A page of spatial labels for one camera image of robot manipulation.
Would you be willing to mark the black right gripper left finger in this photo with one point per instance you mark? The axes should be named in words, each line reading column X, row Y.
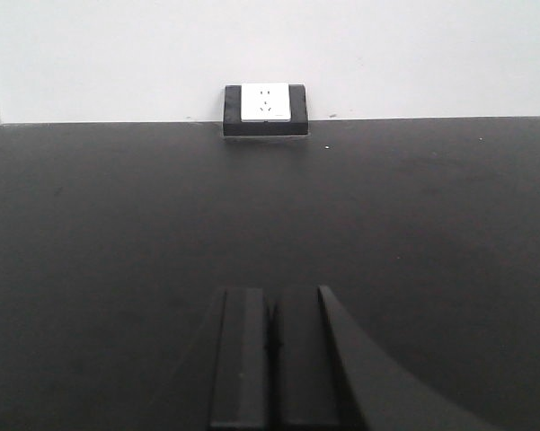
column 240, row 399

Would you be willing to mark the white wall power socket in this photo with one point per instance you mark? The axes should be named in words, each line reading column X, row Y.
column 265, row 109

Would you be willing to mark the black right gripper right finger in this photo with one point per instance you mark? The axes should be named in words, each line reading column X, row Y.
column 332, row 376

